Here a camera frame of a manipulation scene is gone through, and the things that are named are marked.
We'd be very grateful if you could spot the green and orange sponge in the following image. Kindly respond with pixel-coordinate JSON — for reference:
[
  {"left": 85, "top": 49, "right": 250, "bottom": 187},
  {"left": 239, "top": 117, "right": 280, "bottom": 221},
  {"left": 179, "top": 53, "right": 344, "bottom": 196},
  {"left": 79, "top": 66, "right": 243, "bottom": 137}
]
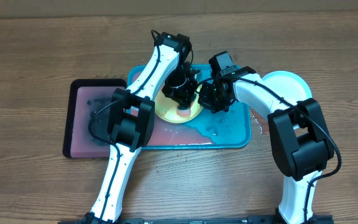
[{"left": 177, "top": 106, "right": 191, "bottom": 118}]

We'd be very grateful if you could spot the yellow-green plate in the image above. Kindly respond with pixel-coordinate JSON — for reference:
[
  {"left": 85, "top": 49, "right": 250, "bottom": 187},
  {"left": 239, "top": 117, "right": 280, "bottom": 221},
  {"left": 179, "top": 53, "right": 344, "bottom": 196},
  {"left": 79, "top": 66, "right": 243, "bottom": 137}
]
[{"left": 155, "top": 88, "right": 203, "bottom": 124}]

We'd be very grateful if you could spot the light blue plate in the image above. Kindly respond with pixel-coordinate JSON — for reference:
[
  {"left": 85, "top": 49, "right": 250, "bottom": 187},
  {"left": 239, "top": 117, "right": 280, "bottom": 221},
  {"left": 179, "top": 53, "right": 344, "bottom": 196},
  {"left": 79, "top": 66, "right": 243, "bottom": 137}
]
[{"left": 262, "top": 70, "right": 312, "bottom": 101}]

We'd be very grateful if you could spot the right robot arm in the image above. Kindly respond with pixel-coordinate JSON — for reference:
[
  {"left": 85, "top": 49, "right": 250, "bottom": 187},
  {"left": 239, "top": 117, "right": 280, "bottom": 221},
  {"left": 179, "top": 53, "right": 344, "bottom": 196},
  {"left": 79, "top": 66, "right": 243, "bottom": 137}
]
[{"left": 198, "top": 51, "right": 341, "bottom": 223}]

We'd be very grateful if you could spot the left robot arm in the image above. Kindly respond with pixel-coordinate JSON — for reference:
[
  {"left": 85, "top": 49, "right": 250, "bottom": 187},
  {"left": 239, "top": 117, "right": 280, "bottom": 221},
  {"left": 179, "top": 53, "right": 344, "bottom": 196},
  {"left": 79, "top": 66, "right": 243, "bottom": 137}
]
[{"left": 82, "top": 30, "right": 197, "bottom": 224}]

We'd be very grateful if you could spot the teal plastic tray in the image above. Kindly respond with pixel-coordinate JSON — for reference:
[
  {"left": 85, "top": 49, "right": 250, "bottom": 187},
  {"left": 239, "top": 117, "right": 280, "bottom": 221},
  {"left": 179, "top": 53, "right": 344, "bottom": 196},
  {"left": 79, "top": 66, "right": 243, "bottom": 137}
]
[{"left": 126, "top": 64, "right": 252, "bottom": 151}]

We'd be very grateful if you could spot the black plastic tray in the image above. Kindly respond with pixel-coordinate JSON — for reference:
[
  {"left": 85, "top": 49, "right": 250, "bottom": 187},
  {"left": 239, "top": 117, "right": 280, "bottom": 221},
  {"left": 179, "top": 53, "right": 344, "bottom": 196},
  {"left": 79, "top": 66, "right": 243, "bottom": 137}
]
[{"left": 62, "top": 78, "right": 127, "bottom": 159}]

